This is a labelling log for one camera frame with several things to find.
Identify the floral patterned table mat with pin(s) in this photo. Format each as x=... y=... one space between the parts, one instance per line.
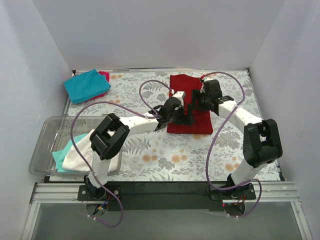
x=161 y=156

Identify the folded teal t shirt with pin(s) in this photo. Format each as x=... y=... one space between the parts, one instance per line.
x=81 y=88

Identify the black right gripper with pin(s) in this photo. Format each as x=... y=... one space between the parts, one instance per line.
x=195 y=98

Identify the light teal t shirt in bin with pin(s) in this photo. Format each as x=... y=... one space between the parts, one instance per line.
x=59 y=157

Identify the clear plastic bin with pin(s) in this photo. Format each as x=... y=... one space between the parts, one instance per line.
x=54 y=136

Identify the white t shirt in bin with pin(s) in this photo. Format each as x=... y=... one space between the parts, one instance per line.
x=73 y=161

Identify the dark red t shirt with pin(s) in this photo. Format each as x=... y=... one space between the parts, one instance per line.
x=202 y=119

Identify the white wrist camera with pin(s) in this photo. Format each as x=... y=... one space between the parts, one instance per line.
x=180 y=95
x=206 y=79

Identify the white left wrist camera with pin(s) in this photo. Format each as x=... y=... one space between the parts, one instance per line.
x=180 y=95

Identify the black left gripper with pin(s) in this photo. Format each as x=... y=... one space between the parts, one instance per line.
x=188 y=113

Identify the aluminium frame rail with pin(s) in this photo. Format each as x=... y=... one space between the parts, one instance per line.
x=48 y=193

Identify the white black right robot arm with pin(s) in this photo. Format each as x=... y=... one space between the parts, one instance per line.
x=261 y=139

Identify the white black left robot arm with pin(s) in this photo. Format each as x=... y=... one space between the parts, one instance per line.
x=108 y=138

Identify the folded pink t shirt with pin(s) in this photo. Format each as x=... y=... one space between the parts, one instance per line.
x=106 y=76

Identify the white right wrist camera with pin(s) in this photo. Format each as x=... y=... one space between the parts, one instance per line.
x=206 y=79

